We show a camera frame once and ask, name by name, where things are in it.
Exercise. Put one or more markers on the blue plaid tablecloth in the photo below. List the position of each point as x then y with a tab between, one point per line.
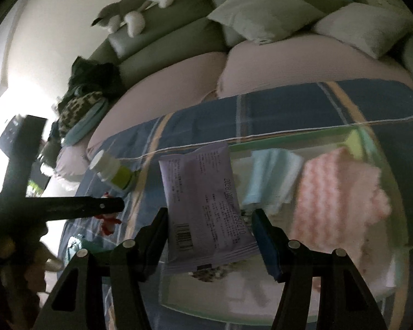
383	108

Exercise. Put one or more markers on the shallow green white tray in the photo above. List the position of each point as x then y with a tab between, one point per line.
249	295

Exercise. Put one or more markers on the light grey cushion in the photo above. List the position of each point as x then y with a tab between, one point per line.
266	21
372	30

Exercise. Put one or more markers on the grey husky plush toy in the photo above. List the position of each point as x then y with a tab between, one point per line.
126	12

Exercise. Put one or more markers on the red pink small plush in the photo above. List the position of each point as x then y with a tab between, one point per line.
108	223

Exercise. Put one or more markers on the light grey middle cushion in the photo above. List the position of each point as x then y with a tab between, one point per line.
266	21

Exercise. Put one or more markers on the grey green sofa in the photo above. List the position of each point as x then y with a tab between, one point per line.
182	31

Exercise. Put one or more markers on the pink sofa seat cover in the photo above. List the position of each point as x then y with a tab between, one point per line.
248	67

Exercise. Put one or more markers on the green small box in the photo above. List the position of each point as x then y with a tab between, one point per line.
360	145

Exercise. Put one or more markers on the teal tissue pack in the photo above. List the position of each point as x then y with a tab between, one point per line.
73	246

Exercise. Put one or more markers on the pink white zigzag cloth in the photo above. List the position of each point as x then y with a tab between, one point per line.
338	199

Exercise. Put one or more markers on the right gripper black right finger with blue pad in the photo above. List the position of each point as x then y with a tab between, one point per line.
345	300

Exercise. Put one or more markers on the leopard print fabric band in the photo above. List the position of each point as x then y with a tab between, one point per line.
213	274

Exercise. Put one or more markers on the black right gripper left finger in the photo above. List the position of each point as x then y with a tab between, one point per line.
76	301

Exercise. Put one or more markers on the pile of dark clothes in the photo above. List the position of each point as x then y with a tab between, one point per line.
92	87

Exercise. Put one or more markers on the blue face mask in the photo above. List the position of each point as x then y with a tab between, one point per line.
273	175

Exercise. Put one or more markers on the light grey right cushion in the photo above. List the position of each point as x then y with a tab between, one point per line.
372	30

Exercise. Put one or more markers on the purple wet wipes pack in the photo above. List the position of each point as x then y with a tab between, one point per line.
205	225

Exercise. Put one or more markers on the white capped green bottle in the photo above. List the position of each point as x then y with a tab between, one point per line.
111	171

